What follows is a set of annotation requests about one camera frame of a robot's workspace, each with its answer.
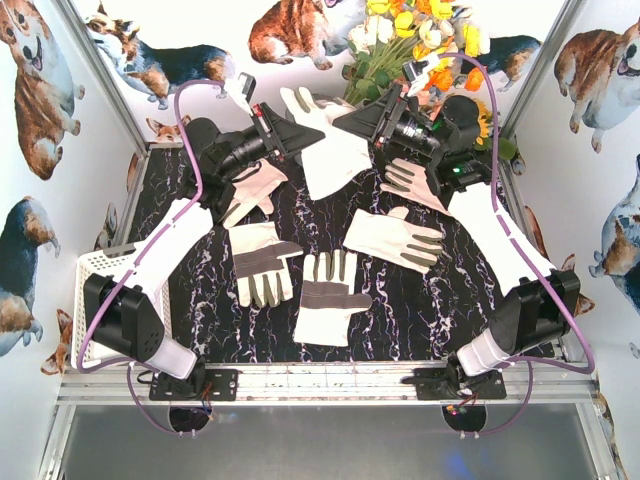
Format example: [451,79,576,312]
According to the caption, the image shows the long white glove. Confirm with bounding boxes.
[280,87,372,201]

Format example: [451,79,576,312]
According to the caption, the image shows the white glove green fingers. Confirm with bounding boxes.
[343,206,443,274]

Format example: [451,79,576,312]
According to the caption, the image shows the grey striped work glove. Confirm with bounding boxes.
[293,250,372,347]
[229,222,304,308]

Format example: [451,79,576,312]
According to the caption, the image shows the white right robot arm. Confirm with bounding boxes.
[333,90,580,377]

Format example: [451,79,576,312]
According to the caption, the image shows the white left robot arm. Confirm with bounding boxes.
[72,103,325,380]

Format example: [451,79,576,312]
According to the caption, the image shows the white perforated storage basket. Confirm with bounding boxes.
[71,242,142,369]

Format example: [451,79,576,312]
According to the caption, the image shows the sunflower pot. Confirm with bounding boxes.
[474,99,494,151]

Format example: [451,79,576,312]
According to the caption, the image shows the white glove back left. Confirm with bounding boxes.
[221,159,288,229]

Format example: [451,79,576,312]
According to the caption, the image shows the white glove back right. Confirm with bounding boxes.
[380,158,450,216]

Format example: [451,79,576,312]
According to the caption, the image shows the artificial flower bouquet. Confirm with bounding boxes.
[342,1,490,105]

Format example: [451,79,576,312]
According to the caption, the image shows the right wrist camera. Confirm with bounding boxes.
[403,52,440,97]

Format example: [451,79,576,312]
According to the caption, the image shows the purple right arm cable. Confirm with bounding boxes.
[442,52,596,436]

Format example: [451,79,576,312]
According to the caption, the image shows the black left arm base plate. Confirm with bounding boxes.
[149,364,239,401]

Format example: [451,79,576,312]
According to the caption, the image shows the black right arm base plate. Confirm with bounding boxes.
[400,364,507,400]

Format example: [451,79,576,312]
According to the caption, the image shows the aluminium front rail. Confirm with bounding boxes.
[56,362,596,406]

